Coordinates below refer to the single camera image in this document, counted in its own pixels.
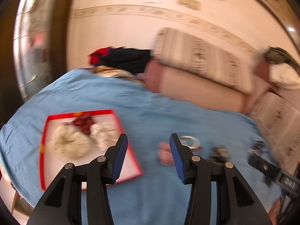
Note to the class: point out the light blue towel blanket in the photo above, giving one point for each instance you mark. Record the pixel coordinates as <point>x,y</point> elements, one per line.
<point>158,196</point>

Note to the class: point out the patterned beige scarf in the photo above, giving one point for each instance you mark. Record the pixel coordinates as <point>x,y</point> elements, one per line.
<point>110,72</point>

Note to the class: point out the white cherry print scrunchie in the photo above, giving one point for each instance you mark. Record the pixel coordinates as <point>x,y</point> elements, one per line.
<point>104,134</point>

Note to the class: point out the red white checked scrunchie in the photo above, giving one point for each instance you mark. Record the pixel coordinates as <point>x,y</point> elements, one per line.
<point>165,155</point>

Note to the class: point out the pink bed mattress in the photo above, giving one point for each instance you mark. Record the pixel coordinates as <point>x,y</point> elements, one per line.
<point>184,86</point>

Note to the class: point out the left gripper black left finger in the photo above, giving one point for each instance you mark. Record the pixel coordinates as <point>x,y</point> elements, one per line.
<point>61,202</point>

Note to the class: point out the red clothing item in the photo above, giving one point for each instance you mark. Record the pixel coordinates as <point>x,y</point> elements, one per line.
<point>96,56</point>

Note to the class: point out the cream dotted organza scrunchie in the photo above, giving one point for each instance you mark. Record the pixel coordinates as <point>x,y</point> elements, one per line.
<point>69,141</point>

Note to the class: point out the black clothing pile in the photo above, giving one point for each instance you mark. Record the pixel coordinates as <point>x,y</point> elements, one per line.
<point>128,59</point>

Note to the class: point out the stained glass wooden door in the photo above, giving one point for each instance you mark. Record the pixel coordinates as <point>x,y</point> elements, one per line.
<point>33,49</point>

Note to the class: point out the grey white cloth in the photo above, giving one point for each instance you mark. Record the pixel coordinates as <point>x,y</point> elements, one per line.
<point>283,68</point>

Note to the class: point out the red cardboard box tray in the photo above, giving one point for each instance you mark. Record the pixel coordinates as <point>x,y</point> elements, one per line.
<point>50,163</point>

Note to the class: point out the red polka dot scrunchie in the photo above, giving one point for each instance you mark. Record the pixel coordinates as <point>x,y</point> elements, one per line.
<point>84,122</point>

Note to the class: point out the grey organza scrunchie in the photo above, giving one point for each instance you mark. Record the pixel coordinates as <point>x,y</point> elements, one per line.
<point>219,155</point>

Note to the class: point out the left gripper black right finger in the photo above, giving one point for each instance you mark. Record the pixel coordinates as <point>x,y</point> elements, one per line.
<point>237,203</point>

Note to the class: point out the striped floral pillow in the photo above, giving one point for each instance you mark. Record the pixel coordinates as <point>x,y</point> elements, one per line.
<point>278,123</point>
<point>186,52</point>

